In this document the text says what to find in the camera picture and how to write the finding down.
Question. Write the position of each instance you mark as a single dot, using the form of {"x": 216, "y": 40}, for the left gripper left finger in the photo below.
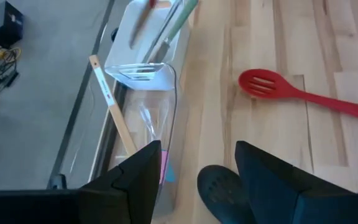
{"x": 135, "y": 193}

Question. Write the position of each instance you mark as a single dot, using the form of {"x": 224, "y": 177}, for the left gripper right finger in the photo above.
{"x": 275, "y": 193}

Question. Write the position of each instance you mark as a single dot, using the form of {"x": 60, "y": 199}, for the blue mini spatula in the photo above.
{"x": 170, "y": 174}

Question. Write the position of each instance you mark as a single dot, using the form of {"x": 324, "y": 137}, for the pink mini spatula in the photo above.
{"x": 164, "y": 165}

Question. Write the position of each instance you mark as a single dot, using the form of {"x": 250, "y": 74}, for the clear acrylic bin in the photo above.
{"x": 163, "y": 124}

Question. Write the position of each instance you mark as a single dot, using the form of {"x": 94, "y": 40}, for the red slotted spoon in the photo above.
{"x": 322, "y": 102}

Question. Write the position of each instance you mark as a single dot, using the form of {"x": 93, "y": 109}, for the white plastic bin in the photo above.
{"x": 163, "y": 81}

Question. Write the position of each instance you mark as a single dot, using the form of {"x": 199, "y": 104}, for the black equipment box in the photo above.
{"x": 5, "y": 25}

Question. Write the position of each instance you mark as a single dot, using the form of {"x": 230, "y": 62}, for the black aluminium rig frame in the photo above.
{"x": 104, "y": 158}

